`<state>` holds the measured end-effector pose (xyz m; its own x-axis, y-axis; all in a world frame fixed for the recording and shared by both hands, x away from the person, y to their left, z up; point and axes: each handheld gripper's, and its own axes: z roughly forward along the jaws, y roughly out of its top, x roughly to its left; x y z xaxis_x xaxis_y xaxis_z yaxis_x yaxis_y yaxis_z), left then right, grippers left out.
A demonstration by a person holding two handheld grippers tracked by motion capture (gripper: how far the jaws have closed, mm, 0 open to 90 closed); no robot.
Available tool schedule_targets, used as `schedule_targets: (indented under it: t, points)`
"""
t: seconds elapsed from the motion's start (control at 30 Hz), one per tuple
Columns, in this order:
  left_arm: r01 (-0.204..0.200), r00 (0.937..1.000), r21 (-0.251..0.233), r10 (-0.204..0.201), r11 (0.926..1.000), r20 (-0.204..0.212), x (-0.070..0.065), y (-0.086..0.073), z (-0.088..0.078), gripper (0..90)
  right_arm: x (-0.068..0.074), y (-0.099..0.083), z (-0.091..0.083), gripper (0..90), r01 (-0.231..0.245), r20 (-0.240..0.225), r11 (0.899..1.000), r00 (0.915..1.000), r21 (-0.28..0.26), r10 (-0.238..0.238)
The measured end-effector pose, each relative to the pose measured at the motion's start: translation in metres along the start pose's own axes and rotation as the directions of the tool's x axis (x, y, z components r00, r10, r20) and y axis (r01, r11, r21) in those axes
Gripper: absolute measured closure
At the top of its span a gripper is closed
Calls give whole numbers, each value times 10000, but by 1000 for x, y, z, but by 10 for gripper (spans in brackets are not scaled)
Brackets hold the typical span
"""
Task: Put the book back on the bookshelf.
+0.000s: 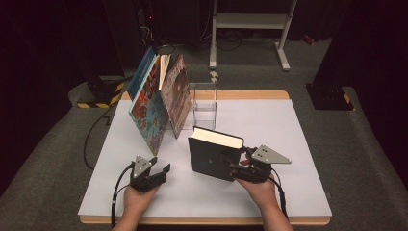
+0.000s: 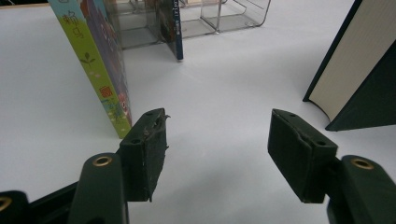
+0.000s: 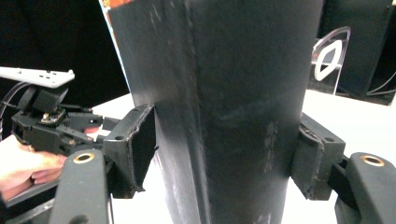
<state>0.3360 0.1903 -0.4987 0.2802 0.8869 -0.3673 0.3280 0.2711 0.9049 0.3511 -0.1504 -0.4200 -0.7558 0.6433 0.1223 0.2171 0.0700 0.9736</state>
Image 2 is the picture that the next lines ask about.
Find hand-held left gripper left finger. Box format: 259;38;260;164
119;106;171;203

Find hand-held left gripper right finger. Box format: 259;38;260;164
267;107;340;204

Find green and sky-blue picture book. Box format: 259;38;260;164
48;0;134;139

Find black hardcover book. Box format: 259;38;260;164
303;0;396;132

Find purple paperback book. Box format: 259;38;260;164
155;0;185;61

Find clear acrylic book rack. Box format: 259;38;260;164
104;0;272;50

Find wooden table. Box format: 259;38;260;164
0;2;50;10

